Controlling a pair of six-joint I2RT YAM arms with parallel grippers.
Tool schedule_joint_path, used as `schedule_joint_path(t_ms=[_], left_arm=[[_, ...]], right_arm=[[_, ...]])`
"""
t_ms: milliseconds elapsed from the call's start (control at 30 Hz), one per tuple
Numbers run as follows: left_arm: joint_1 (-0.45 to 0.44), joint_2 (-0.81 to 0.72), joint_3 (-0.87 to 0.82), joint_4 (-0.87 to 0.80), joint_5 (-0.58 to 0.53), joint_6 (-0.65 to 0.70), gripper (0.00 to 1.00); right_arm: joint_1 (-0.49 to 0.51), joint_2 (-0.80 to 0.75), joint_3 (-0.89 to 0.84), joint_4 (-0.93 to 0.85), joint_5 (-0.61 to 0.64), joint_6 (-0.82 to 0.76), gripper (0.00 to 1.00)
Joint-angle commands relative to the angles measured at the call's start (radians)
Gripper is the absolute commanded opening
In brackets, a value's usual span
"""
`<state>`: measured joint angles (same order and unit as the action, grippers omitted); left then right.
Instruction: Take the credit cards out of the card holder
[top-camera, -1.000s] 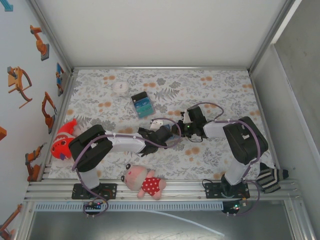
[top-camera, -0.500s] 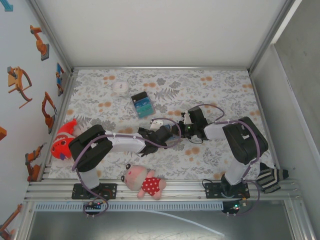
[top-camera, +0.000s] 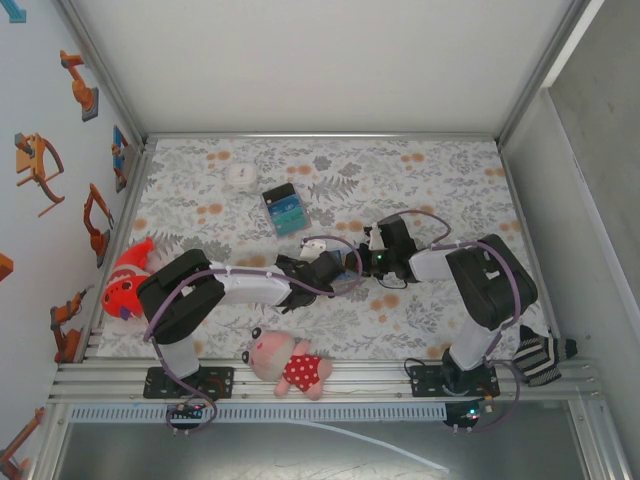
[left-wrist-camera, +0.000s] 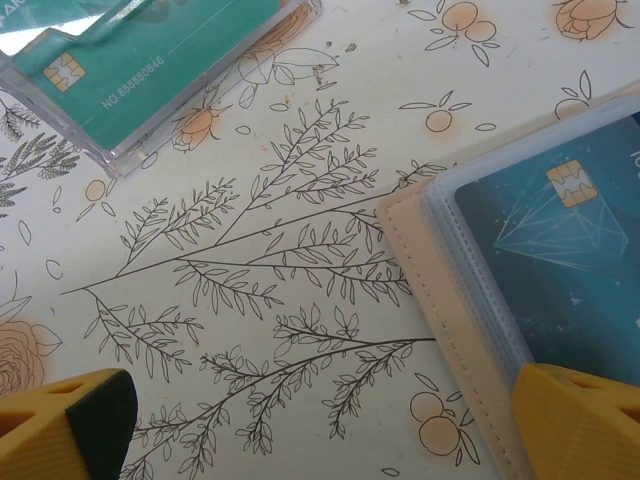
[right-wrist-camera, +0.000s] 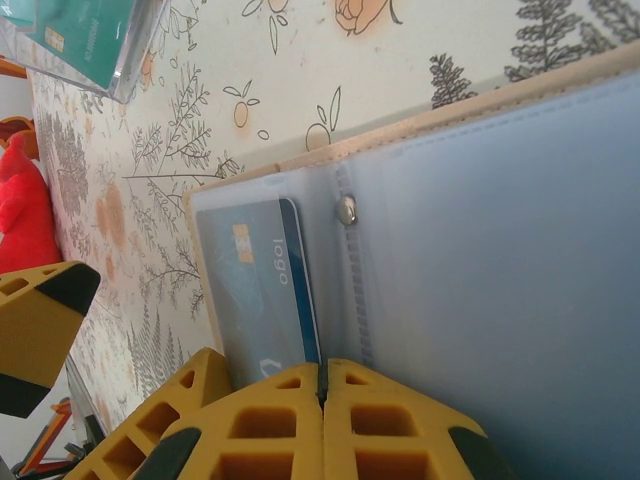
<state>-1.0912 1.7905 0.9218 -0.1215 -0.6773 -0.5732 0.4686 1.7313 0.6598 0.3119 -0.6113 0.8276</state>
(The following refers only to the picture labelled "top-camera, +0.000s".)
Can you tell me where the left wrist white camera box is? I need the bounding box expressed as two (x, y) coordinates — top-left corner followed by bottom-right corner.
(298, 238), (327, 262)

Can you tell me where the blue card box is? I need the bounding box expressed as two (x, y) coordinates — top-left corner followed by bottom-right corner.
(260, 182), (308, 238)

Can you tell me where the black white striped knit sock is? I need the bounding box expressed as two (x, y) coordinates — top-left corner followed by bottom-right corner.
(512, 324), (580, 389)

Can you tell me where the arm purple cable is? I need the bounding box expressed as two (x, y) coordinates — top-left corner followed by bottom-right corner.
(379, 209), (526, 434)
(143, 233), (364, 436)

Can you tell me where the black credit card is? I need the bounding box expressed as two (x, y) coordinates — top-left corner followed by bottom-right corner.
(261, 183), (296, 202)

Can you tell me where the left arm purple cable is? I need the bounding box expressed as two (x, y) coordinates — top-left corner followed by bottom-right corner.
(143, 233), (364, 436)

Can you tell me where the small white square container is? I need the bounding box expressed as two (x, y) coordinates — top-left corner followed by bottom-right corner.
(223, 162), (259, 190)

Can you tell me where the narrow aluminium frame rail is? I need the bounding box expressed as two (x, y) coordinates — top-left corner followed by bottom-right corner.
(142, 130), (503, 145)
(79, 142), (157, 361)

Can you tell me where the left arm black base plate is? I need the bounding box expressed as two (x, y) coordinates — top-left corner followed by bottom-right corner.
(143, 366), (236, 400)

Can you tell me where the wide aluminium frame rail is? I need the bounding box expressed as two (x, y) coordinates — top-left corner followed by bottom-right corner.
(47, 357), (609, 405)

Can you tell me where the pink pig plush toy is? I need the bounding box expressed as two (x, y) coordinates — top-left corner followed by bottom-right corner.
(241, 325), (335, 402)

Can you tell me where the thin white tube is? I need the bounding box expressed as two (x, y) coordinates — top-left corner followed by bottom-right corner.
(279, 418), (451, 474)

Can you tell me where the green teal credit card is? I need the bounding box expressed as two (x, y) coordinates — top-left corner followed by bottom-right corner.
(272, 217), (307, 237)

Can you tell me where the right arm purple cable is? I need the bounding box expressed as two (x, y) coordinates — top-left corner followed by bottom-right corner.
(379, 209), (526, 434)

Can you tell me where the white slotted cable duct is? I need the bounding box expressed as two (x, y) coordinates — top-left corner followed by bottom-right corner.
(68, 403), (449, 424)

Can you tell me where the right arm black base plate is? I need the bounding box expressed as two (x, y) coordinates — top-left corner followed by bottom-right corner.
(409, 363), (501, 399)

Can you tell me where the blue white print credit card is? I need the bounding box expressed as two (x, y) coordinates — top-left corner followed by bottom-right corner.
(264, 198), (303, 221)

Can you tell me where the blue orange machine wall sticker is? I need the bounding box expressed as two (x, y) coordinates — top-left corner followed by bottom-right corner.
(110, 124), (134, 194)

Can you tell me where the aluminium frame post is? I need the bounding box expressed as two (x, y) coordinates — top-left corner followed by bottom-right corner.
(494, 0), (609, 149)
(53, 0), (151, 151)

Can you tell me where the red orange plush toy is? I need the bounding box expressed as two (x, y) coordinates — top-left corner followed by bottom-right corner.
(101, 237), (156, 321)

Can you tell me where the orange claw machine wall sticker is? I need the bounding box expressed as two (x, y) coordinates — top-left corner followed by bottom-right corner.
(13, 132), (67, 219)

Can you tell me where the floral patterned table mat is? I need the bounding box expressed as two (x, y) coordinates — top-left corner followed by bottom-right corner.
(97, 137), (551, 362)

